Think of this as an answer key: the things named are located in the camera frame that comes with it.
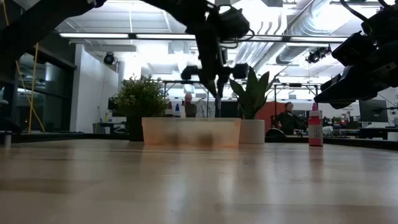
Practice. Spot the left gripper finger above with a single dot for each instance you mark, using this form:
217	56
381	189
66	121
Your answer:
224	81
210	82

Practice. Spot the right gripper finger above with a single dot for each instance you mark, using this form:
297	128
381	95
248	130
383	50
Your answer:
340	99
367	81

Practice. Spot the large blue food coloring bottle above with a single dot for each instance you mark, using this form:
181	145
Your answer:
177	109

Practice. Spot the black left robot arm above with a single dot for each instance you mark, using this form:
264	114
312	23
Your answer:
37	25

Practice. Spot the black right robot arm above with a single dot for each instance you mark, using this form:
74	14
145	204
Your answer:
385	15

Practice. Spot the large pink food coloring bottle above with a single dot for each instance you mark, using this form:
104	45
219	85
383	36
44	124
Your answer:
315	130

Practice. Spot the large purple food coloring bottle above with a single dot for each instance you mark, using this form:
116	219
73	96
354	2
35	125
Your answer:
170	109

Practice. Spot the black monitor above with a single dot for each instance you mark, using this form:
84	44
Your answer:
373	110

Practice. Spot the person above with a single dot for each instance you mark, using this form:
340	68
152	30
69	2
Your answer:
190	109
287	120

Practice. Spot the black desk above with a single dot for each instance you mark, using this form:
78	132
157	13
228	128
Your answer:
373	132

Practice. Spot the black ceiling spotlight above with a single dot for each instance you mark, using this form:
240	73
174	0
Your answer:
109	58
317	54

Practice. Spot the orange translucent plastic bin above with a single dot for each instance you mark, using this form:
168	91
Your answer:
192	132

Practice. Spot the orange partition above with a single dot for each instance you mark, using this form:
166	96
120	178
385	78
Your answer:
267	113

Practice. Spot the snake plant in white pot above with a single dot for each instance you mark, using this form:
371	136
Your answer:
253	130

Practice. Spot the bushy green potted plant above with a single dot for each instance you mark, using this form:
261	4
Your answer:
141	96

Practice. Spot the long white light bar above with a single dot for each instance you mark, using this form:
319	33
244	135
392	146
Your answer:
124	35

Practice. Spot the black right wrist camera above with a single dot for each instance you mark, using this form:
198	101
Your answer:
354	46

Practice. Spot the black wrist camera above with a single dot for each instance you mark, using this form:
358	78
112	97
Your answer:
354	46
234	23

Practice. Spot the black metal frame stand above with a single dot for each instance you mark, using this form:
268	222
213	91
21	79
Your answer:
295	84
174	82

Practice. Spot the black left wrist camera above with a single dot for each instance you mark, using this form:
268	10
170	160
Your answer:
234	23

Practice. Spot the silver ventilation duct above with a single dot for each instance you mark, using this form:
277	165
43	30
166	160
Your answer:
298	28

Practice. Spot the grey post stub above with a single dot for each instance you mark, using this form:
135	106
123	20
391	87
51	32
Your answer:
7	139

